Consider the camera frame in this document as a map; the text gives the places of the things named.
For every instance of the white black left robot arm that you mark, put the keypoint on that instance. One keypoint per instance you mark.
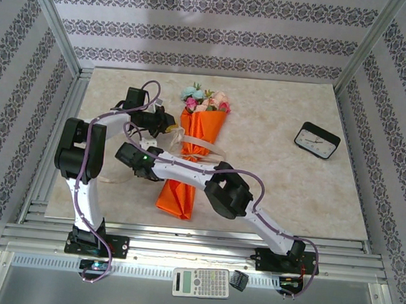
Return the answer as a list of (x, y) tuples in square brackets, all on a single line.
[(84, 205)]

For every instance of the aluminium side rail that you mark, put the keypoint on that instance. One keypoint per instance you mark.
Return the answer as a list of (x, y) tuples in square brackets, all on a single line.
[(361, 224), (46, 187)]

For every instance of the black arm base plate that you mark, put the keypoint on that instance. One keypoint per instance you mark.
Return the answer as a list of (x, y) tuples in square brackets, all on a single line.
[(118, 246), (268, 260)]

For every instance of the aluminium frame post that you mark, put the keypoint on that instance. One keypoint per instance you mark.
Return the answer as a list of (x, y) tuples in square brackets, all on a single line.
[(50, 18), (369, 49)]

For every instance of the pink artificial rose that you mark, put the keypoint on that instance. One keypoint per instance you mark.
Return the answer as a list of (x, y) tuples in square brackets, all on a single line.
[(224, 107)]

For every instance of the beige fabric ribbon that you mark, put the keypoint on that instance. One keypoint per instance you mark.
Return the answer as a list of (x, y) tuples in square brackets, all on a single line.
[(203, 145)]

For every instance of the cream artificial rose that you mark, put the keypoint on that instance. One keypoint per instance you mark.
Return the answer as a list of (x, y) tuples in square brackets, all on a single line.
[(204, 106)]

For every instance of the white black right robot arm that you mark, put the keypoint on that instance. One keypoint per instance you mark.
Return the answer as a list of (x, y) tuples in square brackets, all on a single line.
[(183, 171)]

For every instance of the pale peach artificial flower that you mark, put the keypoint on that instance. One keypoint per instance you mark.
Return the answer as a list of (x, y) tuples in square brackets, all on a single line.
[(220, 97)]

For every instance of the white scientific calculator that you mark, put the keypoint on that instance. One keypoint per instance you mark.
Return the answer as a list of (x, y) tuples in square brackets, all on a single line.
[(201, 283)]

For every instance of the small black box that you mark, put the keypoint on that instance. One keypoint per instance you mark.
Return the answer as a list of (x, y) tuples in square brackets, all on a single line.
[(238, 280)]

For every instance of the black alarm clock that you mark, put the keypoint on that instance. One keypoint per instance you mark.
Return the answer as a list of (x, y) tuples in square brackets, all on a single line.
[(315, 143)]

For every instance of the magenta artificial flower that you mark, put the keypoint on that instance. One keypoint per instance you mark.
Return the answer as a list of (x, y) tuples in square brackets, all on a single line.
[(191, 104)]

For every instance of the small circuit board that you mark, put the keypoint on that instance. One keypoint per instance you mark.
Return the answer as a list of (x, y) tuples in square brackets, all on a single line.
[(289, 283), (95, 265)]

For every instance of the light blue artificial flower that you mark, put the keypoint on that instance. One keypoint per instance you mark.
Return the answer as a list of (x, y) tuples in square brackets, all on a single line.
[(192, 93)]

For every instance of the orange wrapping paper sheet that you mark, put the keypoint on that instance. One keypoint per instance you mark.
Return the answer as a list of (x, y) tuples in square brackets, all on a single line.
[(202, 123)]

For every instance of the aluminium front frame rail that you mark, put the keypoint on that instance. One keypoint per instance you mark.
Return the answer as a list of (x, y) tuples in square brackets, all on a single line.
[(194, 246)]

